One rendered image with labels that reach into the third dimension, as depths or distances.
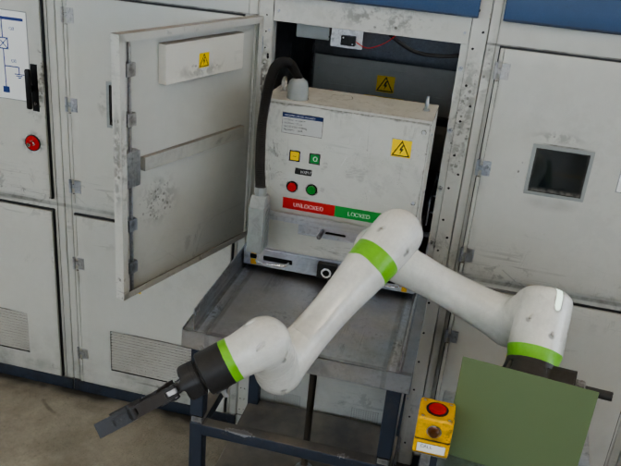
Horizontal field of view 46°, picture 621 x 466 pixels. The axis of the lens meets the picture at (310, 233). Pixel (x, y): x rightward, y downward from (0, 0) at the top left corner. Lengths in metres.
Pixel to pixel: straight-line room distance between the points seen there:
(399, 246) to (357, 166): 0.49
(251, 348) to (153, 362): 1.54
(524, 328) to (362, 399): 1.12
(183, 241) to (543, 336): 1.13
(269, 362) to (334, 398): 1.35
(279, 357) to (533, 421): 0.60
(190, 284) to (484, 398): 1.35
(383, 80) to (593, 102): 0.95
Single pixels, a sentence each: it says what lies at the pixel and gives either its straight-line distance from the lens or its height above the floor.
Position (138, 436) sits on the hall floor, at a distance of 3.01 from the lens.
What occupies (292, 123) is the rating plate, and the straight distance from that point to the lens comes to 2.15.
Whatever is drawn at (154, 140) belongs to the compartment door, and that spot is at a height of 1.27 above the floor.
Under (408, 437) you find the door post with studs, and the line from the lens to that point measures 2.89.
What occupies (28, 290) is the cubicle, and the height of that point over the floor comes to 0.44.
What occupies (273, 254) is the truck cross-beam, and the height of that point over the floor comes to 0.91.
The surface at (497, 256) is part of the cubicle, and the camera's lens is 2.47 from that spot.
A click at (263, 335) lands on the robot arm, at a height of 1.12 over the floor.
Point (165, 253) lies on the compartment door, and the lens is 2.29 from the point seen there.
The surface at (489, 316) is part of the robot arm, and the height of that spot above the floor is 0.99.
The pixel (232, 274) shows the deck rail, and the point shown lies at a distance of 2.26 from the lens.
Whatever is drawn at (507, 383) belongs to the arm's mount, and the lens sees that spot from 1.72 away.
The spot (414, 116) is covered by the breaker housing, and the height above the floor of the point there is 1.39.
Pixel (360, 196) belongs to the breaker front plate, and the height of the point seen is 1.14.
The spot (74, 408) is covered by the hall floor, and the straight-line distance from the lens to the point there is 3.17.
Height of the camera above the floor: 1.91
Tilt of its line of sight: 24 degrees down
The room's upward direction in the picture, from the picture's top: 5 degrees clockwise
